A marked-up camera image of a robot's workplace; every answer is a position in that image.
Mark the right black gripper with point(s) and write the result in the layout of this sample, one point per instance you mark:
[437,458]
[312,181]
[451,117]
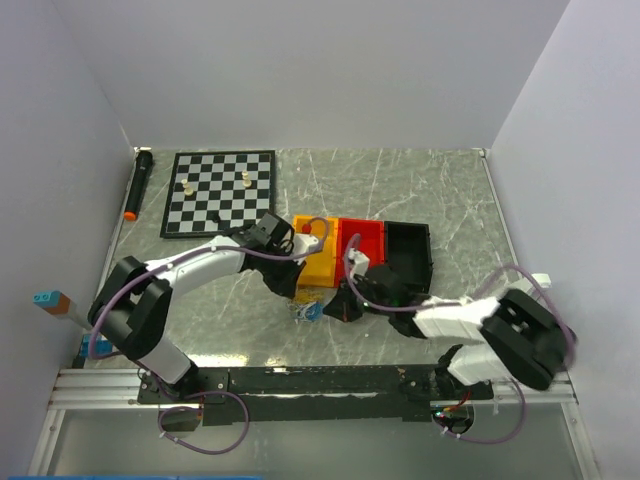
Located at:
[341,306]

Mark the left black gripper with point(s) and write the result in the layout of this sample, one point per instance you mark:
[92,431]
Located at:
[285,286]

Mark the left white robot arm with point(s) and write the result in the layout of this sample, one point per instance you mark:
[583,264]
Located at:
[132,307]

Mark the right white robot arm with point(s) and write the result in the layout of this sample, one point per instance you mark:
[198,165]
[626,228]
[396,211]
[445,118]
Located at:
[513,332]

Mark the black plastic bin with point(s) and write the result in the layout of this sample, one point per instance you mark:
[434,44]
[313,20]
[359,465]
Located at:
[408,253]

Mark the red plastic bin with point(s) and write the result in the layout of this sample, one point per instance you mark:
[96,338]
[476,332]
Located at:
[372,242]

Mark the cream chess piece right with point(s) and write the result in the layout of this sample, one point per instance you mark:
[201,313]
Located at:
[246,180]

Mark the cream chess piece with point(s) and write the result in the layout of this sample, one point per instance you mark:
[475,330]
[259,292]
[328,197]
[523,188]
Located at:
[187,188]
[246,180]

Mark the yellow plastic bin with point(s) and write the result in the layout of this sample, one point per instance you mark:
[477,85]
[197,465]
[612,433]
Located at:
[320,269]

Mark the black white chessboard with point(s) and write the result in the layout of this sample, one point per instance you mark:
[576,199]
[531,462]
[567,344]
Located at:
[217,183]

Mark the cream chess piece left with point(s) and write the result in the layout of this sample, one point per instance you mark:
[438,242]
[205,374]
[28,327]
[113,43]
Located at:
[187,188]

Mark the black marker orange cap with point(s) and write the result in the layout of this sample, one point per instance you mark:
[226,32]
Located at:
[144,163]

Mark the white scanner device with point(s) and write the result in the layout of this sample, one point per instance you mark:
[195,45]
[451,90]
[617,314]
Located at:
[527,284]

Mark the blue toy brick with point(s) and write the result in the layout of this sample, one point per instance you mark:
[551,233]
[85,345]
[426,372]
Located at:
[102,346]

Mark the blue brown toy block stick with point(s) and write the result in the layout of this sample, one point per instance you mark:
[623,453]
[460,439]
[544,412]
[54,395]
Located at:
[61,307]

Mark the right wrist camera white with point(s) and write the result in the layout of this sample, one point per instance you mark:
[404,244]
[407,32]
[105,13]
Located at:
[357,262]

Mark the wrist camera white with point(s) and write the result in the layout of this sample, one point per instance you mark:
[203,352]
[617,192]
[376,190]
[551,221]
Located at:
[357,262]
[305,244]

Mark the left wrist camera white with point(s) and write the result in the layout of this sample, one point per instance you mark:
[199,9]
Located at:
[305,244]

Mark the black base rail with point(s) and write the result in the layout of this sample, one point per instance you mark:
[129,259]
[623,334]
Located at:
[226,395]

